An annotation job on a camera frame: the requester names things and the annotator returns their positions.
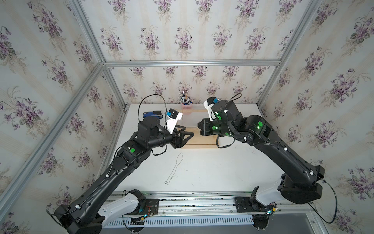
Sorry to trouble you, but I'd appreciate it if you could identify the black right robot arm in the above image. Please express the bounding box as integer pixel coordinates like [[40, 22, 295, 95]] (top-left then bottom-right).
[[197, 94, 325, 229]]

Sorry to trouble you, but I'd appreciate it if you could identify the left silver necklace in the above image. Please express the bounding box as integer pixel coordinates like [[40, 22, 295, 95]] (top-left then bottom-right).
[[164, 152, 184, 185]]

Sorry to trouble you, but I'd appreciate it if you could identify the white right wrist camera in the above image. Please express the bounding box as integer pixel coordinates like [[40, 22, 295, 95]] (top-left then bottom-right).
[[204, 97, 218, 121]]

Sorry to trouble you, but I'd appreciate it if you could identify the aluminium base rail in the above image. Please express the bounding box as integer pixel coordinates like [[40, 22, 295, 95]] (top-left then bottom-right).
[[101, 192, 318, 232]]

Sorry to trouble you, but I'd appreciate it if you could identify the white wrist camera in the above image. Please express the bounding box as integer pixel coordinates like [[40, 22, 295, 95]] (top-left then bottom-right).
[[166, 108, 183, 134], [204, 97, 218, 121]]

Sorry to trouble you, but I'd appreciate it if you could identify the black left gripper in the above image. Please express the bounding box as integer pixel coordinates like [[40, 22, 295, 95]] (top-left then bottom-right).
[[146, 125, 195, 151]]

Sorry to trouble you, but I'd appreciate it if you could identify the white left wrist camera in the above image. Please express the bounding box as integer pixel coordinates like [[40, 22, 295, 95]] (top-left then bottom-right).
[[166, 108, 183, 134]]

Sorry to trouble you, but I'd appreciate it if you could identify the blue stapler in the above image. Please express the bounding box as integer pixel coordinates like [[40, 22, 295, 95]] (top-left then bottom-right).
[[143, 111, 163, 119]]

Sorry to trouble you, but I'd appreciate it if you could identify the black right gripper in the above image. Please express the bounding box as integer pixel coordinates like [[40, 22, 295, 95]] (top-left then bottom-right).
[[196, 117, 237, 140]]

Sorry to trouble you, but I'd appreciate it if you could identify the wooden jewelry display stand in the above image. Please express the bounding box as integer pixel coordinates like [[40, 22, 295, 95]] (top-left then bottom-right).
[[178, 109, 216, 149]]

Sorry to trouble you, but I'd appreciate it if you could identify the pink pen cup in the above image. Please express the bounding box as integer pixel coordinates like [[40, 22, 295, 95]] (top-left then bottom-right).
[[180, 91, 192, 110]]

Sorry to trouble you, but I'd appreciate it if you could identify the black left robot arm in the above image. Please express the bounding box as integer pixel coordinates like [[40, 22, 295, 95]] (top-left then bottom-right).
[[49, 108, 194, 234]]

